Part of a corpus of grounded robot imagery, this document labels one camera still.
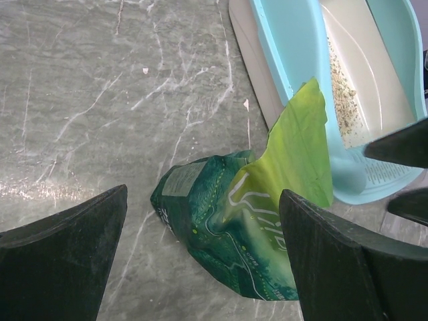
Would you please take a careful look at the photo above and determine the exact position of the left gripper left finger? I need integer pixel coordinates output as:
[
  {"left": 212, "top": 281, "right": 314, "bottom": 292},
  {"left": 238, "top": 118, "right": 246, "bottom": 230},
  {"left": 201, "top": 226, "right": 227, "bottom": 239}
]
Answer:
[{"left": 1, "top": 185, "right": 128, "bottom": 320}]

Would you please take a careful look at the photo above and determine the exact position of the cat litter in box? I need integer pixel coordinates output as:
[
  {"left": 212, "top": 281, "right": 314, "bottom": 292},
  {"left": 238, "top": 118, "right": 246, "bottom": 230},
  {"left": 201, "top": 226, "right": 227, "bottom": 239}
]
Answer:
[{"left": 327, "top": 37, "right": 366, "bottom": 148}]

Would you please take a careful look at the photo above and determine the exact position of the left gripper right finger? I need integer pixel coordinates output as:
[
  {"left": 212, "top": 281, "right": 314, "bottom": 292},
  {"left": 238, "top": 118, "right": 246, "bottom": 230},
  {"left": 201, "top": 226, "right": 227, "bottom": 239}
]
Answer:
[{"left": 280, "top": 189, "right": 427, "bottom": 320}]

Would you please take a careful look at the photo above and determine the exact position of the teal litter box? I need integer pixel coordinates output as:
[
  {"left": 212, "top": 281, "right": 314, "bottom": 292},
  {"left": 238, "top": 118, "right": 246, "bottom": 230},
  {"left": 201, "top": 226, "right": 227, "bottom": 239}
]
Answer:
[{"left": 229, "top": 0, "right": 427, "bottom": 205}]

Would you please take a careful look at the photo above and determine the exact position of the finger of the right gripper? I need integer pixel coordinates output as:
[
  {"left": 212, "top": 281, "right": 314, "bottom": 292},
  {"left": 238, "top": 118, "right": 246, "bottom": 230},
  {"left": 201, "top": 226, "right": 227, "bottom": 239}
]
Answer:
[
  {"left": 387, "top": 187, "right": 428, "bottom": 226},
  {"left": 364, "top": 118, "right": 427, "bottom": 168}
]

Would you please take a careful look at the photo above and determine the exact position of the green cat litter bag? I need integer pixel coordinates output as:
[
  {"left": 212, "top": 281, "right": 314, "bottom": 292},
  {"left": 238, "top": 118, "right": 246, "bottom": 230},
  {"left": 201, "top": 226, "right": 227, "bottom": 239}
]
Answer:
[{"left": 150, "top": 78, "right": 333, "bottom": 301}]

